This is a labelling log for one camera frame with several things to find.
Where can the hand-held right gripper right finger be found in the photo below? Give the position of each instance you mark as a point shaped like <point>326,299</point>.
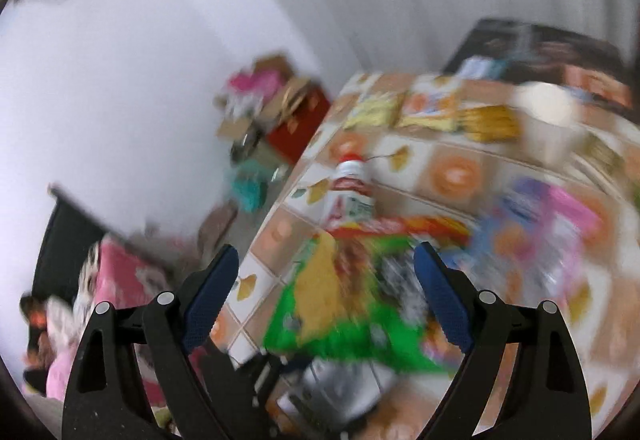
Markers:
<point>445,295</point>

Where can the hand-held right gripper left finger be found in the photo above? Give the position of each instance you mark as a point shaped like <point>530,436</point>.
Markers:
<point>210,300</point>

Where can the green snack bag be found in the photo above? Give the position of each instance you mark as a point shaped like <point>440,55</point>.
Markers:
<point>350,345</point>

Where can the pink printed blanket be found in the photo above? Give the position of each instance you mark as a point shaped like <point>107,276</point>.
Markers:
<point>120,270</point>

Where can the pile of colourful packets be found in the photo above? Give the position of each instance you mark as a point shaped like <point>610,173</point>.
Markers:
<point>535,230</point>

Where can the teal cloth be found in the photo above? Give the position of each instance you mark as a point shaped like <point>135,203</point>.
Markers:
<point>247,187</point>

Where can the patterned tablecloth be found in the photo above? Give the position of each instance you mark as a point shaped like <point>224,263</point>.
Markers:
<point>450,174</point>

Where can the white bottle red label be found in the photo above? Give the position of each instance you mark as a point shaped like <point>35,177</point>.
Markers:
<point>350,192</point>

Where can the black furniture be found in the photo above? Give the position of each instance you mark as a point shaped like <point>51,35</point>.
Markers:
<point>70,240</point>

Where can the yellow snack packet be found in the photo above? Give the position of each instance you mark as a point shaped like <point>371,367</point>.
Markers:
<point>375,112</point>
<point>475,122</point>

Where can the cardboard box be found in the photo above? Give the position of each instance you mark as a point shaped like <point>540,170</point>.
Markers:
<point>260,114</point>

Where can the red gift box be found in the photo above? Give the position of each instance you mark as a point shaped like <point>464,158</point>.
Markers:
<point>300,124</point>

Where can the white paper cup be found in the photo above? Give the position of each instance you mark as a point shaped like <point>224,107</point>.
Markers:
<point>547,114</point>

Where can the pink packet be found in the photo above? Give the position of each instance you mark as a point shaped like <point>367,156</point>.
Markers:
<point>252,80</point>

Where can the dark printed mat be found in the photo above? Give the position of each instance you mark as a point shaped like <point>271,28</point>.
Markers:
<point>545,49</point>

